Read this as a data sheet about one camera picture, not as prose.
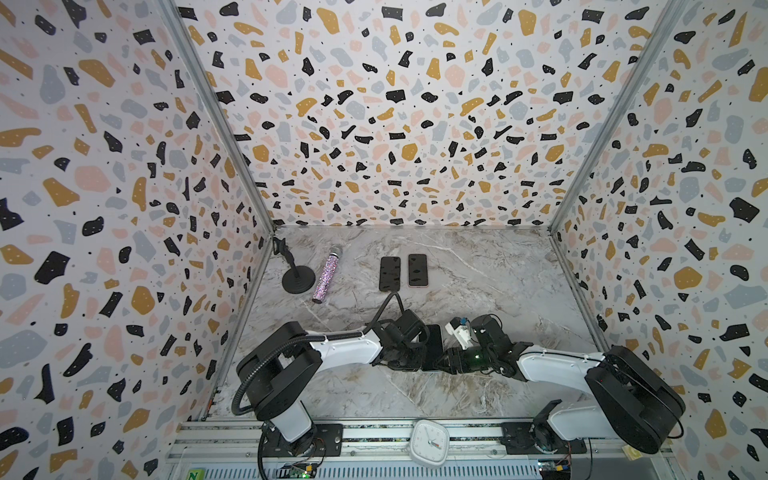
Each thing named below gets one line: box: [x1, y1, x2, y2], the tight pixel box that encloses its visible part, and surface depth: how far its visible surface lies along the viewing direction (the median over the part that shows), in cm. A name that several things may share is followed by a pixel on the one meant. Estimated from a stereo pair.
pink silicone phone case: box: [408, 254, 428, 288], surface depth 112 cm
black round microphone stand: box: [273, 237, 316, 294], surface depth 105 cm
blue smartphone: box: [422, 340, 443, 371], surface depth 81 cm
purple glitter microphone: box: [312, 245, 343, 304], surface depth 105 cm
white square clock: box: [410, 419, 451, 467], surface depth 73 cm
